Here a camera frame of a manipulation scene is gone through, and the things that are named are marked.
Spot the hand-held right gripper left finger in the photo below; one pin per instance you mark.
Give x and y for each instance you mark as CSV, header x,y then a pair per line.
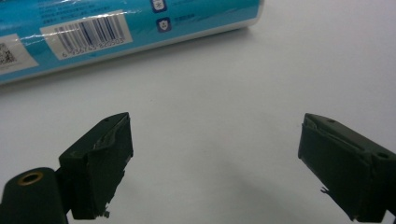
x,y
93,174

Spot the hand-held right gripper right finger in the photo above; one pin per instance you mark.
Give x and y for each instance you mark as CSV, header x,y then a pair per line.
x,y
345,168

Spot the blue and white tube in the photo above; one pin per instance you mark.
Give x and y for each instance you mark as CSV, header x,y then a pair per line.
x,y
124,28

